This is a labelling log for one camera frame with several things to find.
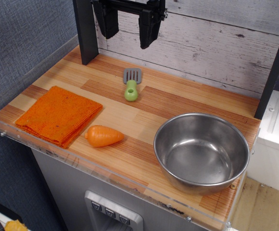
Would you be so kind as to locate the clear acrylic table guard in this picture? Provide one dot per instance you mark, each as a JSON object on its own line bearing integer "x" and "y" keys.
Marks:
{"x": 131, "y": 165}

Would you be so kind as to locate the orange plastic toy carrot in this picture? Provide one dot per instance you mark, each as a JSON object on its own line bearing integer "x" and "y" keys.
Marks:
{"x": 100, "y": 136}

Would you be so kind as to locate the black left upright post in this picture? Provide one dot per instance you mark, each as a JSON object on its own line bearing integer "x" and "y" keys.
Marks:
{"x": 86, "y": 30}

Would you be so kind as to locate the white ribbed side counter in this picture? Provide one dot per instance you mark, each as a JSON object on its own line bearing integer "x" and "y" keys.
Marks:
{"x": 264, "y": 161}

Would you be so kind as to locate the stainless steel bowl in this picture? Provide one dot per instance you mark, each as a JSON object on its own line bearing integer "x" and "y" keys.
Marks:
{"x": 200, "y": 153}

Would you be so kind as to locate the grey toy fridge cabinet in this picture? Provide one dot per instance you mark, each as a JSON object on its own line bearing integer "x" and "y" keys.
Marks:
{"x": 68, "y": 184}

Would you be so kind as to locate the green handled grey toy spatula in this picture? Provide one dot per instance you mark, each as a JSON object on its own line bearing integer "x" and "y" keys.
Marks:
{"x": 132, "y": 77}

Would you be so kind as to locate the black right upright post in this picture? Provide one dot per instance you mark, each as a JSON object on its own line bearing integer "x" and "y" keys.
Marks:
{"x": 268, "y": 89}

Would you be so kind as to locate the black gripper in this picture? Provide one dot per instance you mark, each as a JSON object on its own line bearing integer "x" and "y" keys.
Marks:
{"x": 106, "y": 12}

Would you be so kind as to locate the black upright post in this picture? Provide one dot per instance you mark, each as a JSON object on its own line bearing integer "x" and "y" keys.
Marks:
{"x": 268, "y": 89}
{"x": 86, "y": 30}

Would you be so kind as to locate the orange folded towel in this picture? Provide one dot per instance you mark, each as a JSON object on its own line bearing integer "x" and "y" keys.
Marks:
{"x": 59, "y": 116}

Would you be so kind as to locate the silver dispenser panel with buttons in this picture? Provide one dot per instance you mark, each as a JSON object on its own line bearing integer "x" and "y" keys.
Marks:
{"x": 108, "y": 215}

